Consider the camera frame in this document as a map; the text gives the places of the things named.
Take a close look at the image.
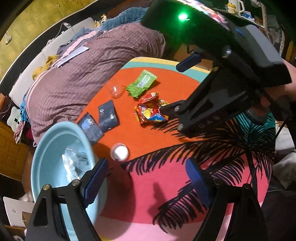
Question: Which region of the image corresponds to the red yellow wrapper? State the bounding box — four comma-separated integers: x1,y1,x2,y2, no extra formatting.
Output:
134,92,169,125

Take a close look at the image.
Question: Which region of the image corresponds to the green snack packet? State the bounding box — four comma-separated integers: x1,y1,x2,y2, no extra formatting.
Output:
125,70,157,98

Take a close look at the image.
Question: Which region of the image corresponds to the clear plastic cup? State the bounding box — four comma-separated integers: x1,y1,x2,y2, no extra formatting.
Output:
110,85,126,99

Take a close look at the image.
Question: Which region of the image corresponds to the large dark blue pouch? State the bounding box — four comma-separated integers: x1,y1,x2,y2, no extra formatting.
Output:
98,100,119,133

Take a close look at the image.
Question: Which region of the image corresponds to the small dark blue pouch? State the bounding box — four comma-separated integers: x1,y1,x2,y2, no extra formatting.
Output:
77,113,103,145

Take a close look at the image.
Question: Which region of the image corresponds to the person's hand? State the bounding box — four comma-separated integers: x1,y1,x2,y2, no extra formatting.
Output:
265,60,296,101

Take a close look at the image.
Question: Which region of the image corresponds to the light blue plastic basin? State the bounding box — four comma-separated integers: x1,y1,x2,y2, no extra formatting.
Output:
31,121,107,240

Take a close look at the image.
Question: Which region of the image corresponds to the white mug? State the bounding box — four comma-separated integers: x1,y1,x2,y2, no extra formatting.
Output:
227,0,245,16

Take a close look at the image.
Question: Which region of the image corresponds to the colourful beach towel mat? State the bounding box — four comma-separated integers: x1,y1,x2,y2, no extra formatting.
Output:
75,56,277,241

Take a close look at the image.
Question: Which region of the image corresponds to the blue fluffy blanket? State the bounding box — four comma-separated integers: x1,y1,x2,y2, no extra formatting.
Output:
101,7,149,31

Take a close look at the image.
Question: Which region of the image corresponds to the wooden door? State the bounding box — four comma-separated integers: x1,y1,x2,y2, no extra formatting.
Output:
0,121,29,181

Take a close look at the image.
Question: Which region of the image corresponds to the white cloud shaped lamp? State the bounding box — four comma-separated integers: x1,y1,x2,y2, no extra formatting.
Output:
6,107,21,132

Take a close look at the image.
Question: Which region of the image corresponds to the white paper envelope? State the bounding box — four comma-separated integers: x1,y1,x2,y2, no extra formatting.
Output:
55,46,89,68

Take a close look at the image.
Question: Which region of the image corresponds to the yellow cloth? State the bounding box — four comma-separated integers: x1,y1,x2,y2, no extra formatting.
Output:
32,55,58,80

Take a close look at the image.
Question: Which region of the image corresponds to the white bed headboard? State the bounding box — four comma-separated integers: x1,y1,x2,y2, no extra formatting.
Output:
9,18,95,107

